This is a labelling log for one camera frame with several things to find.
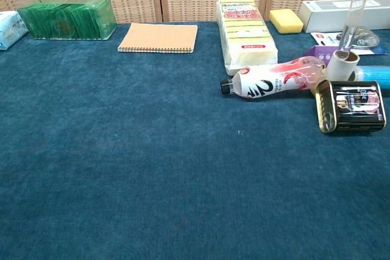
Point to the black luncheon meat can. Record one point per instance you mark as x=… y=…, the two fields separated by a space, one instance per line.
x=353 y=107

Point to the grey white power strip box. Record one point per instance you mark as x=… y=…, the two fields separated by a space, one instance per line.
x=326 y=15

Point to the yellow sponge multipack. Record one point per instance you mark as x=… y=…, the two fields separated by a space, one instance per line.
x=246 y=34

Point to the correction tape blister pack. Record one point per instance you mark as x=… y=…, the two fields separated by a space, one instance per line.
x=370 y=40

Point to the blue wet wipes pack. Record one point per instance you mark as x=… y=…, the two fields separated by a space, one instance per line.
x=10 y=30

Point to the small purple box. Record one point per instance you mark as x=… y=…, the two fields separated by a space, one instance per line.
x=320 y=56

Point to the clear box of green packets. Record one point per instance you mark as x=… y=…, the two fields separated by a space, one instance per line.
x=67 y=19

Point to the yellow sponge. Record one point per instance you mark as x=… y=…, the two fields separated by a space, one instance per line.
x=286 y=21

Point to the grey cardboard roll core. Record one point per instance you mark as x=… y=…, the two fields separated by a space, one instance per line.
x=339 y=69

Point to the blue table cloth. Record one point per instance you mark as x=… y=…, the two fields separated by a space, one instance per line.
x=137 y=156

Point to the orange spiral notebook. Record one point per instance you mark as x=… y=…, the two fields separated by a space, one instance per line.
x=160 y=37

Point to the light blue cylinder tube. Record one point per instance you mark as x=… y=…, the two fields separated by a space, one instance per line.
x=374 y=75

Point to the plastic bottle red white label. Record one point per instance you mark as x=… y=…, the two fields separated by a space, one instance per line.
x=268 y=80

